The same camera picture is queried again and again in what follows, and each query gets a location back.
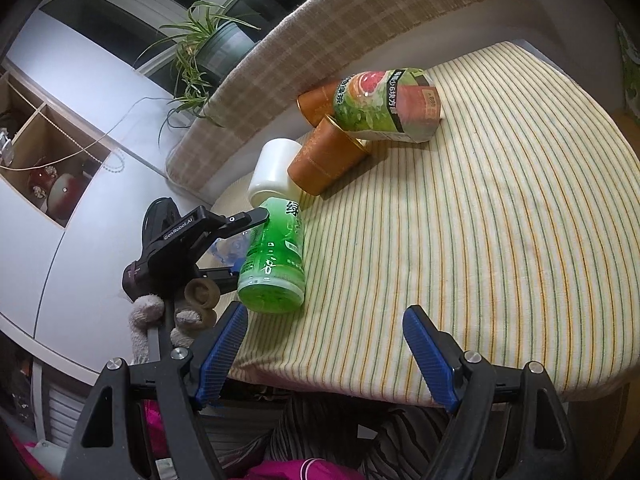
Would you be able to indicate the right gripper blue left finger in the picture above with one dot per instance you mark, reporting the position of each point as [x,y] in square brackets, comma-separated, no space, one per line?
[214,352]

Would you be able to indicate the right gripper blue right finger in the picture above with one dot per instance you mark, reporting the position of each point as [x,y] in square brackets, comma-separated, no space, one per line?
[438,357]

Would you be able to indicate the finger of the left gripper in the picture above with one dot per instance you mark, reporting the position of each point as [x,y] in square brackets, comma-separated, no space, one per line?
[225,278]
[246,220]

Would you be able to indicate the green tea bottle cup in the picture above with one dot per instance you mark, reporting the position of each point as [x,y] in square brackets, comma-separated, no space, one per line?
[272,278]

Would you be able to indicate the white plastic cup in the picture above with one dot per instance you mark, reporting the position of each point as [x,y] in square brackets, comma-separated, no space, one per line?
[270,177]

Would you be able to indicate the copper cup in middle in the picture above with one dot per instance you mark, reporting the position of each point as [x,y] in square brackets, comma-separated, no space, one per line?
[327,154]

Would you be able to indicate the copper cup near backrest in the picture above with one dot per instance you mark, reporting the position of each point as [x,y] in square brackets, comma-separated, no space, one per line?
[316,103]

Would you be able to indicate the grapefruit label bottle cup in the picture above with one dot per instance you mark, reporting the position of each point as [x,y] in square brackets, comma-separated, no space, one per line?
[400,105]

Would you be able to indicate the gloved left hand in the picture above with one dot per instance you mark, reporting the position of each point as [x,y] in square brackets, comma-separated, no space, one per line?
[193,314]

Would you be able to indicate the blue orange cut bottle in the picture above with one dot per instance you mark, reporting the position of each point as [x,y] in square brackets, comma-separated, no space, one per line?
[230,251]

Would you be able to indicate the red white ornament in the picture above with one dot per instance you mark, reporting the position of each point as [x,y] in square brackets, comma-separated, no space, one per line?
[59,192]

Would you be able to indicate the potted spider plant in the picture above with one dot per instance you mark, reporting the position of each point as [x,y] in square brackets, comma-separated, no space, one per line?
[208,45]

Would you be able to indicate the plaid sofa backrest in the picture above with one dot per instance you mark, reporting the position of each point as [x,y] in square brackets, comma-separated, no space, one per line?
[309,46]

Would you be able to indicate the wooden wall shelf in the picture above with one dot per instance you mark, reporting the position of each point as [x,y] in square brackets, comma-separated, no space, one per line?
[37,131]

